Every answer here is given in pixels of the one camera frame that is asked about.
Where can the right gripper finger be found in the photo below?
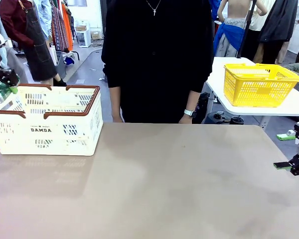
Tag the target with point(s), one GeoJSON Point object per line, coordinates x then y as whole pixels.
{"type": "Point", "coordinates": [282, 165]}
{"type": "Point", "coordinates": [286, 135]}

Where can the person's left forearm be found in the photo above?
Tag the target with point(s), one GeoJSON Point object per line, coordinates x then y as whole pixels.
{"type": "Point", "coordinates": [193, 99]}

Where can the person's right forearm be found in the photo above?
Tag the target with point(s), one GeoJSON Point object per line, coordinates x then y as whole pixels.
{"type": "Point", "coordinates": [115, 99]}

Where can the yellow plastic shopping basket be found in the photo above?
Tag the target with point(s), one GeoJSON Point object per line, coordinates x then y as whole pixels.
{"type": "Point", "coordinates": [264, 82]}

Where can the cream shopping basket brown rim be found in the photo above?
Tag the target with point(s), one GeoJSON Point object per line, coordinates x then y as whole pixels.
{"type": "Point", "coordinates": [20, 149]}

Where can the person's left hand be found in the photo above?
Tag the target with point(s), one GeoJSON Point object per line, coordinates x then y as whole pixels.
{"type": "Point", "coordinates": [185, 120]}

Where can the person's right hand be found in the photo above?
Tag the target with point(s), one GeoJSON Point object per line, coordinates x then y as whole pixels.
{"type": "Point", "coordinates": [117, 119]}

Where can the light blue fuzzy garment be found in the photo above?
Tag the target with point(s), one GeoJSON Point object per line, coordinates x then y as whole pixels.
{"type": "Point", "coordinates": [1, 59]}

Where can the mannequin with dark apron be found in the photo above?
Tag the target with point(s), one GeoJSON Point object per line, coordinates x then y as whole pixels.
{"type": "Point", "coordinates": [37, 49]}

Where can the grey bin with blue cloth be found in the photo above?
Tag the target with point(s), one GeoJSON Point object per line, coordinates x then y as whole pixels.
{"type": "Point", "coordinates": [67, 62]}

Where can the patterned hanging garment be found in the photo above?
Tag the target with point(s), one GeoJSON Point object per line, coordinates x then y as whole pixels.
{"type": "Point", "coordinates": [57, 27]}

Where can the white side table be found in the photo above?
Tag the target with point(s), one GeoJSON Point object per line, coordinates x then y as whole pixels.
{"type": "Point", "coordinates": [219, 99]}

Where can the orange hanging garment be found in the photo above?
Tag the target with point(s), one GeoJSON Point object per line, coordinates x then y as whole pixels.
{"type": "Point", "coordinates": [67, 27]}

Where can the white cabinet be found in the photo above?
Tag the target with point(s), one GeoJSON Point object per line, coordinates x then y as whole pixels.
{"type": "Point", "coordinates": [83, 35]}

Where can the black backpack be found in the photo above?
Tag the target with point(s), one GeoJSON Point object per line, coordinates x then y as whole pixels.
{"type": "Point", "coordinates": [201, 107]}

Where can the cardboard box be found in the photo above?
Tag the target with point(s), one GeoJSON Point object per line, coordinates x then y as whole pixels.
{"type": "Point", "coordinates": [96, 35]}

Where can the white wristwatch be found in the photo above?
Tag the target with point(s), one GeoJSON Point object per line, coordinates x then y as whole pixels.
{"type": "Point", "coordinates": [190, 113]}

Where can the black tripod pole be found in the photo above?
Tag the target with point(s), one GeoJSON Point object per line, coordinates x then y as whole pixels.
{"type": "Point", "coordinates": [245, 32]}

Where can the bare mannequin with blue skirt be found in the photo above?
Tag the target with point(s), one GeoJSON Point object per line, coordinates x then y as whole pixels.
{"type": "Point", "coordinates": [233, 37]}

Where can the mannequin in black coat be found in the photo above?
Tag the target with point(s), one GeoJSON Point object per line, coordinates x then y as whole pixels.
{"type": "Point", "coordinates": [279, 22]}

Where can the person in black sweater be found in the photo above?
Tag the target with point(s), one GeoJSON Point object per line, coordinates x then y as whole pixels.
{"type": "Point", "coordinates": [157, 62]}

